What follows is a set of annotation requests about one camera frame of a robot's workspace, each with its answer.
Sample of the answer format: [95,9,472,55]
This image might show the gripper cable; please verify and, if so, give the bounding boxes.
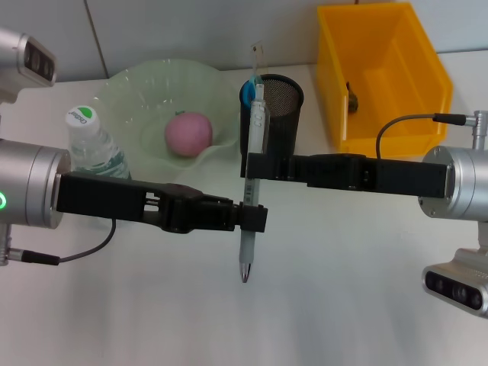
[375,112,476,158]
[0,219,117,268]

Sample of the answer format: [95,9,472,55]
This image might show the blue scissors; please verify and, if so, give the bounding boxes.
[242,75,264,115]

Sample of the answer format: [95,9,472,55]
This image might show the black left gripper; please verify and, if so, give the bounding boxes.
[56,171,209,234]

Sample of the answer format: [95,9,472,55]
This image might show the pink peach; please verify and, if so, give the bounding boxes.
[164,111,214,157]

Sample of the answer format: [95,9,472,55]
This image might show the clear bottle green label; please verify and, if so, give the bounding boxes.
[63,104,133,180]

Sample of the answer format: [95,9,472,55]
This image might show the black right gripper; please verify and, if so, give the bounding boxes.
[240,151,450,199]

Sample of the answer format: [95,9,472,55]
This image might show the black mesh pen holder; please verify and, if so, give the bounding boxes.
[239,74,306,156]

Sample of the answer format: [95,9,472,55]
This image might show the pale green glass fruit plate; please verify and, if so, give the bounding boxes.
[94,56,243,185]

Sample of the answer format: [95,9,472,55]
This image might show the silver metal stud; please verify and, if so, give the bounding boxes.
[471,110,488,150]

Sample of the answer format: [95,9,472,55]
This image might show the silver ballpoint pen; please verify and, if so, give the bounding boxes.
[238,84,271,284]

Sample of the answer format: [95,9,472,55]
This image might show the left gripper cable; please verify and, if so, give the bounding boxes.
[0,219,117,268]

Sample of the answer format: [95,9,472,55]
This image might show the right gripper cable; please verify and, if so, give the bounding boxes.
[375,112,476,158]

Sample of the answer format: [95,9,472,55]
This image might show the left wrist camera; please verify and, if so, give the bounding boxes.
[0,26,58,104]

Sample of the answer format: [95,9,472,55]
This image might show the yellow plastic bin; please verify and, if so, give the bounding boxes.
[316,2,454,161]

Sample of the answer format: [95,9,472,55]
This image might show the transparent plastic ruler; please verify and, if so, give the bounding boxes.
[249,40,268,88]

